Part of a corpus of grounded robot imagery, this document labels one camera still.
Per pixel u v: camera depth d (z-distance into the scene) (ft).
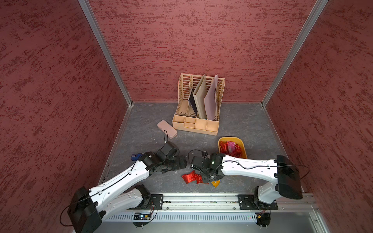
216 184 2.55
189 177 2.60
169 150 1.95
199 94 2.93
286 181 1.30
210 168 1.79
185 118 3.29
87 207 1.26
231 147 2.96
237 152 2.84
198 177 2.58
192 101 2.96
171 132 3.29
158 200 2.44
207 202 2.48
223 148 2.87
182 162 2.26
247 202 2.42
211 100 3.06
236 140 3.06
